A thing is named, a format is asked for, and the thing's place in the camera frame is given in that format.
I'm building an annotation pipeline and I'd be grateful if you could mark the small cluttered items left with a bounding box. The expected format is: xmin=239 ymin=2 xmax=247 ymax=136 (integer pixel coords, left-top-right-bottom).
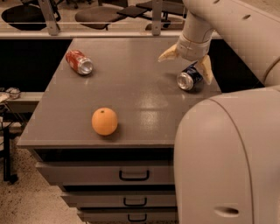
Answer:
xmin=0 ymin=87 xmax=21 ymax=102

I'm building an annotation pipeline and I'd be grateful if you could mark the black office chair middle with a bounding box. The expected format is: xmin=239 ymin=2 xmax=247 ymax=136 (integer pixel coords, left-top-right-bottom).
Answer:
xmin=75 ymin=0 xmax=129 ymax=30

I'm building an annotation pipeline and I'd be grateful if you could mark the red coke can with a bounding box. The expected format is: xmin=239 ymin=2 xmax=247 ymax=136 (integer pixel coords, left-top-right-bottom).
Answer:
xmin=66 ymin=50 xmax=94 ymax=75

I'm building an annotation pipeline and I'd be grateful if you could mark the black office chair left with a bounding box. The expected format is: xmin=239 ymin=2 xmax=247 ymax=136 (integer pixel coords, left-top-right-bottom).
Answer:
xmin=1 ymin=0 xmax=61 ymax=31

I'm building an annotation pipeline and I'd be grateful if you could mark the blue pepsi can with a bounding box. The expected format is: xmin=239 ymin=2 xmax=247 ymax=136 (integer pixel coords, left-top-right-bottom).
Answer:
xmin=177 ymin=63 xmax=203 ymax=91

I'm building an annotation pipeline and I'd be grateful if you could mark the black office chair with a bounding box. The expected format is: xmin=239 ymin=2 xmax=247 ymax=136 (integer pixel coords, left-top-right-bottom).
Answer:
xmin=1 ymin=0 xmax=61 ymax=31
xmin=118 ymin=0 xmax=187 ymax=30
xmin=75 ymin=0 xmax=129 ymax=30

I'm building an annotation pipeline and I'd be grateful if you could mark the orange fruit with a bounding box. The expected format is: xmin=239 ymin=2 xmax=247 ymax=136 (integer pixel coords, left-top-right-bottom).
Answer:
xmin=92 ymin=108 xmax=118 ymax=136

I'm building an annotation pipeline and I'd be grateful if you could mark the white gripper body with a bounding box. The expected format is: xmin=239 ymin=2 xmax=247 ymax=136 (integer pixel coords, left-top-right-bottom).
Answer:
xmin=176 ymin=34 xmax=211 ymax=61

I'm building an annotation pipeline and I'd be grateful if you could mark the top grey drawer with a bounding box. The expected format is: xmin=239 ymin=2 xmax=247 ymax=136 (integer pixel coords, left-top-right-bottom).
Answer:
xmin=36 ymin=161 xmax=174 ymax=186

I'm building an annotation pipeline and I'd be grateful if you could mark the grey drawer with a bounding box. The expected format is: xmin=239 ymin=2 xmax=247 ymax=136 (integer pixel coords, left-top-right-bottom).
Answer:
xmin=61 ymin=191 xmax=176 ymax=208
xmin=77 ymin=207 xmax=178 ymax=223
xmin=36 ymin=161 xmax=174 ymax=186

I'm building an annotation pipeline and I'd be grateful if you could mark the grey railing post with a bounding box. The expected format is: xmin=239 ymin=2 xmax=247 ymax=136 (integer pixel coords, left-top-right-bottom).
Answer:
xmin=151 ymin=0 xmax=163 ymax=36
xmin=38 ymin=0 xmax=60 ymax=36

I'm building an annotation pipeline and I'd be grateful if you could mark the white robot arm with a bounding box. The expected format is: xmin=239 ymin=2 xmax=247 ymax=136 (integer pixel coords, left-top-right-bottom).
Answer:
xmin=160 ymin=0 xmax=280 ymax=224

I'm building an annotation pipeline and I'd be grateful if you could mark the grey railing post middle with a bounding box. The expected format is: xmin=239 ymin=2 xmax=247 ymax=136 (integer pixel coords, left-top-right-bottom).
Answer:
xmin=151 ymin=0 xmax=163 ymax=36

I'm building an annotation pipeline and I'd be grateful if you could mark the black office chair right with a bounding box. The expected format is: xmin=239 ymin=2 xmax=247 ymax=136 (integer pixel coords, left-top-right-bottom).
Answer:
xmin=118 ymin=0 xmax=187 ymax=30

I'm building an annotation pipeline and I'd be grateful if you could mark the grey drawer cabinet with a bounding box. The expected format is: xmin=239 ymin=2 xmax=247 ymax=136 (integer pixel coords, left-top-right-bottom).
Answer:
xmin=17 ymin=37 xmax=222 ymax=224

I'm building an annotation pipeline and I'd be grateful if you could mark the grey railing post left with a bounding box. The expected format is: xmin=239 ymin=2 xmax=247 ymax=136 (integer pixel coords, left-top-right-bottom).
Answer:
xmin=38 ymin=0 xmax=60 ymax=36

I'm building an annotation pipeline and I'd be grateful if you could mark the middle grey drawer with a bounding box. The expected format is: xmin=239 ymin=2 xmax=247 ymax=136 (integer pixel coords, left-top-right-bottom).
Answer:
xmin=61 ymin=191 xmax=176 ymax=208

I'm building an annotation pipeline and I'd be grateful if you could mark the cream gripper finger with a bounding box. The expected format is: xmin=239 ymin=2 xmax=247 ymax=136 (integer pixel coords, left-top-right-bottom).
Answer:
xmin=198 ymin=55 xmax=214 ymax=85
xmin=157 ymin=45 xmax=179 ymax=62

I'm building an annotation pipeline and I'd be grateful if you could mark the black stand left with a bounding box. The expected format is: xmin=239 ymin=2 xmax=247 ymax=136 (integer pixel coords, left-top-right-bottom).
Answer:
xmin=0 ymin=127 xmax=18 ymax=184

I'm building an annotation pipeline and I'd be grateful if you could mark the bottom grey drawer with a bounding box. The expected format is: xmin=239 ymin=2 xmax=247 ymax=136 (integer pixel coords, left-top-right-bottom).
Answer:
xmin=77 ymin=207 xmax=178 ymax=223

